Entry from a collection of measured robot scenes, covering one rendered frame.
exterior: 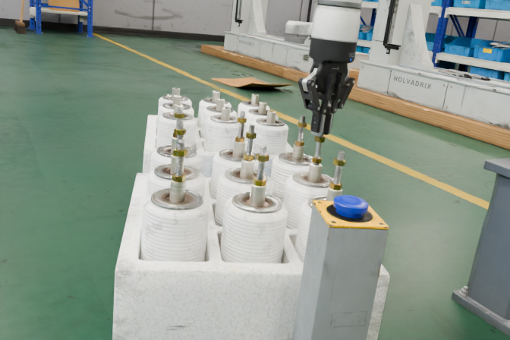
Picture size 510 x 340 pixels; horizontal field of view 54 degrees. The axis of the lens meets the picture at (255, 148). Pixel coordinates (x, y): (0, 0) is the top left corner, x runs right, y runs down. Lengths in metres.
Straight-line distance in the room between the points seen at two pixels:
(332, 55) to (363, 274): 0.36
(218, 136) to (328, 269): 0.71
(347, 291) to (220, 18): 7.03
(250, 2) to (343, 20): 4.43
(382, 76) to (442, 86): 0.48
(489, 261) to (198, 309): 0.59
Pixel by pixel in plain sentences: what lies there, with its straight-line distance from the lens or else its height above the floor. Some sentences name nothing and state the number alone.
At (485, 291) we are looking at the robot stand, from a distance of 1.10.
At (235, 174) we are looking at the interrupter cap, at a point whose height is 0.25.
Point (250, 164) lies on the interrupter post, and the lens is 0.84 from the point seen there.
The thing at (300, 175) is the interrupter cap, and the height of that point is 0.25.
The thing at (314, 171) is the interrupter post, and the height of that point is 0.27.
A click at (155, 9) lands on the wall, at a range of 7.15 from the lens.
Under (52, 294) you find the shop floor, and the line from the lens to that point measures 1.00.
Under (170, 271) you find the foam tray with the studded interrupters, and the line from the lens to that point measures 0.70.
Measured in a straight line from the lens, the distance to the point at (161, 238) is 0.72.
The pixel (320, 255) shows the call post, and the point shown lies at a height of 0.27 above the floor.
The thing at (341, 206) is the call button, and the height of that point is 0.33.
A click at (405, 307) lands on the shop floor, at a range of 1.07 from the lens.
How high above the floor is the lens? 0.53
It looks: 16 degrees down
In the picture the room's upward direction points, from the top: 6 degrees clockwise
